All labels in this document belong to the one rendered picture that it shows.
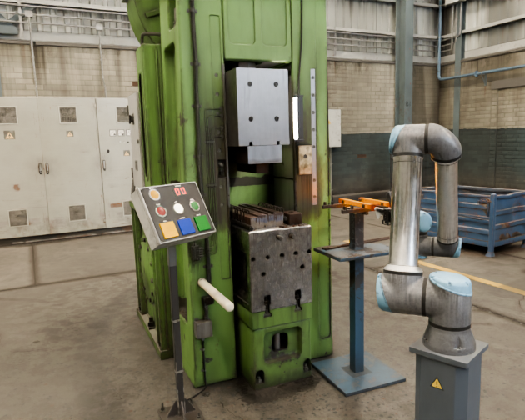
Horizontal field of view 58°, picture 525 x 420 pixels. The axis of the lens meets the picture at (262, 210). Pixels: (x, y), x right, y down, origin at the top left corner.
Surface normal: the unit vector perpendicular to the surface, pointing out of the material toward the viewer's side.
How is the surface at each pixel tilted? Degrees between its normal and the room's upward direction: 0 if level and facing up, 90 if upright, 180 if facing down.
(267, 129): 90
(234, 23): 90
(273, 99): 90
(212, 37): 90
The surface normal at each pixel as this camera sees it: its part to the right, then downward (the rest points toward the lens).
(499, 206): 0.54, 0.11
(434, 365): -0.69, 0.13
